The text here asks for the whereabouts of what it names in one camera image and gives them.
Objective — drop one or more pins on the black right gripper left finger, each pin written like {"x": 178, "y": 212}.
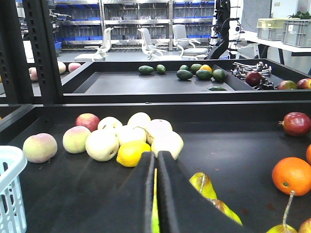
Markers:
{"x": 130, "y": 209}

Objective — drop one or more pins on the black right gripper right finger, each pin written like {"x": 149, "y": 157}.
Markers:
{"x": 182, "y": 209}

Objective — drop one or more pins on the light blue plastic basket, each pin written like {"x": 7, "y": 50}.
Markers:
{"x": 12, "y": 213}

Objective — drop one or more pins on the yellow lemon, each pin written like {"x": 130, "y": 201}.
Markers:
{"x": 129, "y": 153}

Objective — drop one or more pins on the black wooden produce display stand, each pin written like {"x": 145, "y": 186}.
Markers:
{"x": 226, "y": 150}

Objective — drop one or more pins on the pale peach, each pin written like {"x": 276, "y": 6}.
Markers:
{"x": 74, "y": 139}
{"x": 39, "y": 148}

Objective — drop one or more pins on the orange fruit right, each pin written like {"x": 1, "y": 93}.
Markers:
{"x": 292, "y": 174}

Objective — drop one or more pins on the pale peach left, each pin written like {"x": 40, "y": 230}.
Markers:
{"x": 39, "y": 148}

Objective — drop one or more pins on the dark red pomegranate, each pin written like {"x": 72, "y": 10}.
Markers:
{"x": 296, "y": 124}

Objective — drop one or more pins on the white office chair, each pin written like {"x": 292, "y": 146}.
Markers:
{"x": 101, "y": 51}

